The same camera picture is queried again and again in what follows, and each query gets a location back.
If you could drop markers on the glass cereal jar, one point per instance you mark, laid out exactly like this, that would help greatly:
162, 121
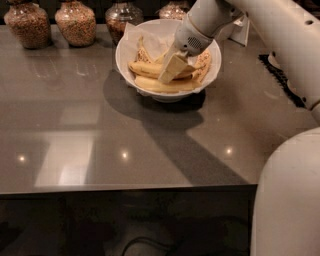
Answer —
76, 23
174, 10
28, 23
119, 15

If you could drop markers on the front yellow banana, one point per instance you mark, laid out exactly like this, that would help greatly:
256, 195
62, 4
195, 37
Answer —
174, 86

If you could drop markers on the spotted banana on right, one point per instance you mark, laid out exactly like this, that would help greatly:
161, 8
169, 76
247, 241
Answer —
203, 65

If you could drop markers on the spotted banana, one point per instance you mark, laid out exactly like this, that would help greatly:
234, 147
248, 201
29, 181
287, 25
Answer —
142, 54
203, 65

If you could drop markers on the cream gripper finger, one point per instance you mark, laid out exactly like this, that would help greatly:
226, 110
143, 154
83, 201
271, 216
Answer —
172, 66
170, 56

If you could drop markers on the middle yellow banana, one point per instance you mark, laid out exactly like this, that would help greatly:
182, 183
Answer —
152, 70

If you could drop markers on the glass cereal jar far left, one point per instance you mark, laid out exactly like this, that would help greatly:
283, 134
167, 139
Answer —
28, 23

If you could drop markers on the white sign stand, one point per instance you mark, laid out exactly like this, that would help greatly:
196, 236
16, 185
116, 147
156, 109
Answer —
240, 31

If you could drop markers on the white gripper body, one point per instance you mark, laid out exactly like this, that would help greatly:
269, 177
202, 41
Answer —
188, 40

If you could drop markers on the black rubber mat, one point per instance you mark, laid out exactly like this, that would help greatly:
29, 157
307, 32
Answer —
282, 80

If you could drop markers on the banana with blue sticker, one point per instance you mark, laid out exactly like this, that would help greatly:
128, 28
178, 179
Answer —
160, 59

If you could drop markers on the yellow banana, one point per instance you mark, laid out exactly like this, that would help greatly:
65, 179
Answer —
174, 86
152, 70

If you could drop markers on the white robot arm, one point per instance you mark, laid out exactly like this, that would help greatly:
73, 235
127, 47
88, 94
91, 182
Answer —
286, 214

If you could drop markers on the white ceramic bowl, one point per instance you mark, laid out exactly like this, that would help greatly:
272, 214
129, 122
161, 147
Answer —
127, 50

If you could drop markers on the spotted banana on left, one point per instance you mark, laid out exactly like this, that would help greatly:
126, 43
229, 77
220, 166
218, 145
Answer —
142, 54

